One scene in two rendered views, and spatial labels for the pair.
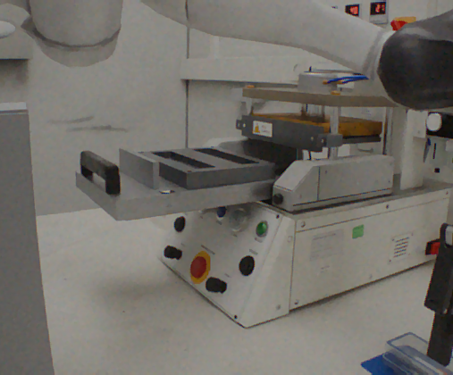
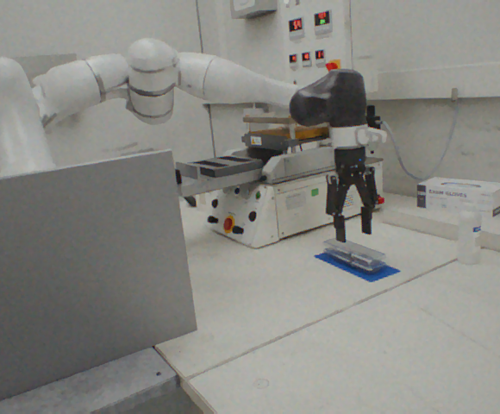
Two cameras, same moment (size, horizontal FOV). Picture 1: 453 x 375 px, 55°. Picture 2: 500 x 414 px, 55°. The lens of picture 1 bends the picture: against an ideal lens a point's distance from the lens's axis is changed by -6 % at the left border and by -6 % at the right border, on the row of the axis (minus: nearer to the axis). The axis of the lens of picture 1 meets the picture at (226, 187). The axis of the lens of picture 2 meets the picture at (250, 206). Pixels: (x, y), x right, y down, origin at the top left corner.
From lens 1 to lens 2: 0.70 m
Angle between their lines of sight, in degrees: 2
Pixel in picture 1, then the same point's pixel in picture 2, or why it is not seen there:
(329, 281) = (301, 222)
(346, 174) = (302, 160)
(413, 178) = not seen: hidden behind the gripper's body
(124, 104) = (161, 129)
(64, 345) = not seen: hidden behind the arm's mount
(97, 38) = (165, 111)
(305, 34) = (260, 95)
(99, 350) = not seen: hidden behind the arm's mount
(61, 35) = (148, 112)
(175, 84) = (199, 109)
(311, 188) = (281, 170)
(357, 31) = (286, 90)
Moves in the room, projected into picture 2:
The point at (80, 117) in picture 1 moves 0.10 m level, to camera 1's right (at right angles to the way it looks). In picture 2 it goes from (128, 144) to (145, 142)
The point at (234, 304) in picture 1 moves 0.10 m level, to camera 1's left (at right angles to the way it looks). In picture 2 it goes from (248, 237) to (215, 241)
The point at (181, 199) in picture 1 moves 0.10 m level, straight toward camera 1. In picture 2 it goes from (213, 183) to (214, 191)
